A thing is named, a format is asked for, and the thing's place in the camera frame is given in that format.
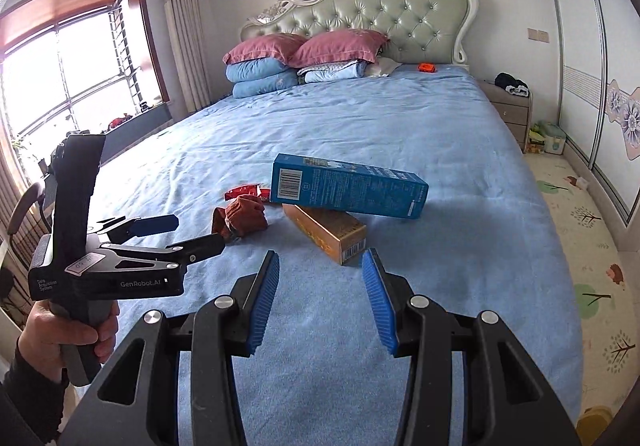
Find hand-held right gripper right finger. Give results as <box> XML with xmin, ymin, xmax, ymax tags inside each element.
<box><xmin>361</xmin><ymin>248</ymin><xmax>583</xmax><ymax>446</ymax></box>

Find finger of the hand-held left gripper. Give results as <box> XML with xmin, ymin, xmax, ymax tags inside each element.
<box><xmin>102</xmin><ymin>231</ymin><xmax>227</xmax><ymax>273</ymax></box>
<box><xmin>90</xmin><ymin>213</ymin><xmax>180</xmax><ymax>242</ymax></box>

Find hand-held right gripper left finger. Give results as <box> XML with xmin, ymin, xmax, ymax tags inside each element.
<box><xmin>59</xmin><ymin>250</ymin><xmax>281</xmax><ymax>446</ymax></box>

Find red brown snack packet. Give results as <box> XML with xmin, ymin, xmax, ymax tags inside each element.
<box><xmin>212</xmin><ymin>194</ymin><xmax>269</xmax><ymax>243</ymax></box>

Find person's left forearm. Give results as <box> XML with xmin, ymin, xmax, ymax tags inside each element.
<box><xmin>0</xmin><ymin>335</ymin><xmax>72</xmax><ymax>446</ymax></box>

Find person's left hand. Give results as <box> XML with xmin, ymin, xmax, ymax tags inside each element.
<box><xmin>18</xmin><ymin>298</ymin><xmax>121</xmax><ymax>381</ymax></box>

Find black chair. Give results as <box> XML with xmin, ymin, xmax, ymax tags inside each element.
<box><xmin>7</xmin><ymin>180</ymin><xmax>57</xmax><ymax>279</ymax></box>

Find small red wrapper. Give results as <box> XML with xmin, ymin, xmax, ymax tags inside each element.
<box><xmin>223</xmin><ymin>184</ymin><xmax>271</xmax><ymax>202</ymax></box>

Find gold cardboard box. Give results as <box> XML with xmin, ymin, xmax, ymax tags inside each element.
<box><xmin>282</xmin><ymin>203</ymin><xmax>369</xmax><ymax>267</ymax></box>

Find dark window seat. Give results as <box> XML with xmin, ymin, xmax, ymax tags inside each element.
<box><xmin>97</xmin><ymin>101</ymin><xmax>174</xmax><ymax>163</ymax></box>

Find blue cardboard box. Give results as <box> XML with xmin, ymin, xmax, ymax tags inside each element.
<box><xmin>270</xmin><ymin>153</ymin><xmax>430</xmax><ymax>219</ymax></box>

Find blue pillow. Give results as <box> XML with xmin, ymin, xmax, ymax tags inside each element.
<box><xmin>232</xmin><ymin>71</ymin><xmax>302</xmax><ymax>100</ymax></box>
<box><xmin>225</xmin><ymin>57</ymin><xmax>297</xmax><ymax>83</ymax></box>

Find bed with blue sheet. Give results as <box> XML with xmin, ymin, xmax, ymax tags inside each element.
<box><xmin>75</xmin><ymin>61</ymin><xmax>585</xmax><ymax>446</ymax></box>

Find beige curtain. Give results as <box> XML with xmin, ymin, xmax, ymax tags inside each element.
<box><xmin>162</xmin><ymin>0</ymin><xmax>211</xmax><ymax>115</ymax></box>

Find patterned floor mat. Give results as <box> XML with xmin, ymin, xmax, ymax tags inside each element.
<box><xmin>521</xmin><ymin>150</ymin><xmax>640</xmax><ymax>433</ymax></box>

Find pink pillow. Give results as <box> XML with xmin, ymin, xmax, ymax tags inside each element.
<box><xmin>222</xmin><ymin>33</ymin><xmax>309</xmax><ymax>66</ymax></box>
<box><xmin>288</xmin><ymin>29</ymin><xmax>391</xmax><ymax>70</ymax></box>

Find folded light blue blanket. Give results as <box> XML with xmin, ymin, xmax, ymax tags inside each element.
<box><xmin>298</xmin><ymin>60</ymin><xmax>371</xmax><ymax>85</ymax></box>

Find grey bedside table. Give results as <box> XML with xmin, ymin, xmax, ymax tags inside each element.
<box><xmin>475</xmin><ymin>78</ymin><xmax>534</xmax><ymax>153</ymax></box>

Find green storage box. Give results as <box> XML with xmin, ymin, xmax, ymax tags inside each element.
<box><xmin>525</xmin><ymin>121</ymin><xmax>567</xmax><ymax>155</ymax></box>

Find white cloth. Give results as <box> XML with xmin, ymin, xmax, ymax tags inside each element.
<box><xmin>367</xmin><ymin>57</ymin><xmax>404</xmax><ymax>78</ymax></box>

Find yellow object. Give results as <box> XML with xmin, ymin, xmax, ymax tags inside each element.
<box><xmin>575</xmin><ymin>406</ymin><xmax>614</xmax><ymax>438</ymax></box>

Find dark clothes pile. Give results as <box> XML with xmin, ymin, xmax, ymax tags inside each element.
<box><xmin>494</xmin><ymin>72</ymin><xmax>530</xmax><ymax>100</ymax></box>

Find tufted ornate headboard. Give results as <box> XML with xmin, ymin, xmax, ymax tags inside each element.
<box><xmin>239</xmin><ymin>0</ymin><xmax>479</xmax><ymax>68</ymax></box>

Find white sliding door wardrobe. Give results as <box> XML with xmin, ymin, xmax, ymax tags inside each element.
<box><xmin>530</xmin><ymin>0</ymin><xmax>640</xmax><ymax>228</ymax></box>

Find window with wooden frame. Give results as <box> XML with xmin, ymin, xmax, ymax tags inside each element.
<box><xmin>0</xmin><ymin>0</ymin><xmax>174</xmax><ymax>179</ymax></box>

